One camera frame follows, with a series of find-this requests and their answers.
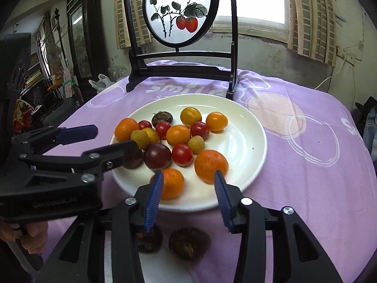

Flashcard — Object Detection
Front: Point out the yellow cherry tomato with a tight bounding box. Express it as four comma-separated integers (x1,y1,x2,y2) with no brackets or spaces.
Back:
142,128,160,144

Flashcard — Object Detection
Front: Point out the brown water chestnut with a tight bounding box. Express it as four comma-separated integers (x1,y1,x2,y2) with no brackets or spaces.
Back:
137,225,163,253
152,111,173,127
168,228,211,262

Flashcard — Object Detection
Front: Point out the black framed persimmon painting screen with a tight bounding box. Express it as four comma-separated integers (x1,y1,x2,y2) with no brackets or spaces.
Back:
121,0,241,100

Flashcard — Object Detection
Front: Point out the white plastic bag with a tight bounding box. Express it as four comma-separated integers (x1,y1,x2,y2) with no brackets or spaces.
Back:
88,74,115,93

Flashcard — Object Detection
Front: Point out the white wall outlet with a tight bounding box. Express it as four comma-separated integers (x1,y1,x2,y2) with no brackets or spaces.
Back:
337,46,363,62

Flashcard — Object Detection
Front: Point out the orange kumquat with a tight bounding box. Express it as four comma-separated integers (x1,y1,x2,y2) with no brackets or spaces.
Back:
166,125,191,146
205,112,229,132

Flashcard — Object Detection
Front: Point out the purple printed blanket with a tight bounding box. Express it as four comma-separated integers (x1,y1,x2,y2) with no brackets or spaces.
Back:
40,59,377,283

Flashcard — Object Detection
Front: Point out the blue cloth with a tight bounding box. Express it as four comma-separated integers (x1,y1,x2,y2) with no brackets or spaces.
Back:
363,121,377,154

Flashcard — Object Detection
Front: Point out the floral patterned cloth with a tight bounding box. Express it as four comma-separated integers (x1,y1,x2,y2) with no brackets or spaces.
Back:
13,99,36,133

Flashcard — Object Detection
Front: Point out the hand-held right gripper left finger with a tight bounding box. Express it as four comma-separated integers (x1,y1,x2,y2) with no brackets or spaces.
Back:
37,170,164,283

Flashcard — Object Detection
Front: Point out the beige checked curtain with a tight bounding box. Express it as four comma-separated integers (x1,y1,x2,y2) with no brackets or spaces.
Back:
287,0,337,67
114,0,152,50

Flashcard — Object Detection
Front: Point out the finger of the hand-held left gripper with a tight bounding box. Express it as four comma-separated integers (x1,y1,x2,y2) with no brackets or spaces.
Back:
12,125,98,154
19,140,142,183

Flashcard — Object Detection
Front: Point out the window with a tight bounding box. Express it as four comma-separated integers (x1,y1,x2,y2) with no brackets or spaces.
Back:
212,0,291,43

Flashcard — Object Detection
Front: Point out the dark purple tomato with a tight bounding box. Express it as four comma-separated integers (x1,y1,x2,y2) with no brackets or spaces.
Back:
122,150,145,170
144,143,172,171

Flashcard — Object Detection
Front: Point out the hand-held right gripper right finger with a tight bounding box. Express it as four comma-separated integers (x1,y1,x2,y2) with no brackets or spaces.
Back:
214,170,344,283

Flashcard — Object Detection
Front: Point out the cluttered bookshelf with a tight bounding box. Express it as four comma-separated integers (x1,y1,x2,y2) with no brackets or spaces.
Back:
18,32,64,107

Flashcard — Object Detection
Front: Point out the dark wooden glass cabinet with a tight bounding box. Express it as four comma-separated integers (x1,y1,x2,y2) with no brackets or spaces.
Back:
66,0,109,80

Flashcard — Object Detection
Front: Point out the person's left hand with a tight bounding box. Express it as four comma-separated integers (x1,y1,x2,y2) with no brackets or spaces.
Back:
0,220,49,255

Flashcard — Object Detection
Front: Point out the standing fan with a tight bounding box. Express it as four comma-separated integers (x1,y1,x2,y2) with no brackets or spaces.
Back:
45,43,64,74

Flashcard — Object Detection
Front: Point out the yellow green lychee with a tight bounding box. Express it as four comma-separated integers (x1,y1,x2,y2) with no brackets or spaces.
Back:
131,130,150,150
188,136,205,154

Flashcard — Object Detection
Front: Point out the black hat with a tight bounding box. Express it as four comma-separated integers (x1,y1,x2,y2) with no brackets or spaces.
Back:
355,96,377,118

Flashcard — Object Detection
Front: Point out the white round plate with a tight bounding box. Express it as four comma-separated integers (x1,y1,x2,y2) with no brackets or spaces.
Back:
110,93,267,212

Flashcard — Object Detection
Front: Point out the white cable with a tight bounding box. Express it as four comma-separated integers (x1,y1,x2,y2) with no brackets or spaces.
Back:
314,59,345,90

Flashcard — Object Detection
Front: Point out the mandarin orange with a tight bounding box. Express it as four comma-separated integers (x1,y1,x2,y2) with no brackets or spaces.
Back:
150,169,185,200
194,150,229,184
114,118,140,142

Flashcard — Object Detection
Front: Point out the yellowish kumquat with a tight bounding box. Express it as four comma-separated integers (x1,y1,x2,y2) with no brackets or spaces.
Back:
180,107,202,126

